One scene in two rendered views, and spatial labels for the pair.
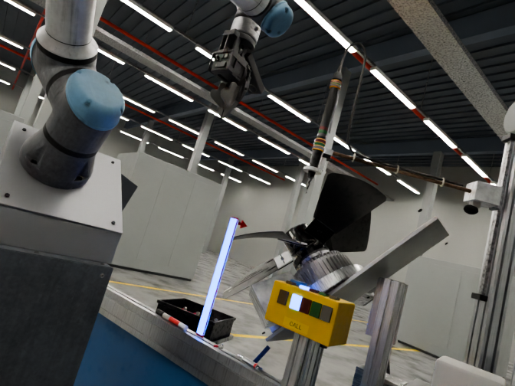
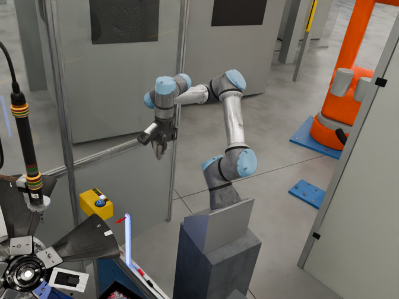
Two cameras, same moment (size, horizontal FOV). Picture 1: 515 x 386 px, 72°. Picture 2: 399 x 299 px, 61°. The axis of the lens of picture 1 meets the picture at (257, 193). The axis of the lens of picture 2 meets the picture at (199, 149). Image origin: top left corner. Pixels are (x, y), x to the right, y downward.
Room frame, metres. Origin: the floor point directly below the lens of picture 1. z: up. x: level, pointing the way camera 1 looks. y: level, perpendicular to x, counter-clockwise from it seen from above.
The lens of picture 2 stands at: (2.06, 0.38, 2.28)
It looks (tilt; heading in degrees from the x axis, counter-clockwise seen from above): 33 degrees down; 184
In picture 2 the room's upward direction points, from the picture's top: 7 degrees clockwise
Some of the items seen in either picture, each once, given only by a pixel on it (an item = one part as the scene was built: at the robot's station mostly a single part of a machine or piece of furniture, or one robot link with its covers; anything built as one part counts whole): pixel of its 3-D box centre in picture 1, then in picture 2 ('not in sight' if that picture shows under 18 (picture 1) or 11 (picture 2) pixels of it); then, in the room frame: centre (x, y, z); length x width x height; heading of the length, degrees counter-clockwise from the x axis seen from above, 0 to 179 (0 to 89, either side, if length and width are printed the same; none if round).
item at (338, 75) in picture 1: (326, 121); (28, 153); (1.28, -0.17, 1.65); 0.04 x 0.04 x 0.46
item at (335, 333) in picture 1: (309, 314); (96, 206); (0.81, -0.19, 1.02); 0.16 x 0.10 x 0.11; 52
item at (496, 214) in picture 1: (495, 214); not in sight; (1.25, -0.85, 1.48); 0.05 x 0.03 x 0.62; 177
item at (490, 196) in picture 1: (483, 194); not in sight; (1.25, -0.80, 1.54); 0.10 x 0.07 x 0.08; 87
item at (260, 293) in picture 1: (277, 299); (64, 278); (1.22, -0.16, 0.98); 0.20 x 0.16 x 0.20; 52
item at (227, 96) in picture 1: (227, 98); (160, 148); (0.85, 0.14, 1.46); 0.06 x 0.03 x 0.09; 142
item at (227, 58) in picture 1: (234, 60); (164, 127); (0.85, 0.15, 1.57); 0.09 x 0.08 x 0.12; 142
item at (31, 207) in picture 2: (317, 160); (34, 193); (1.28, -0.18, 1.50); 0.09 x 0.07 x 0.10; 87
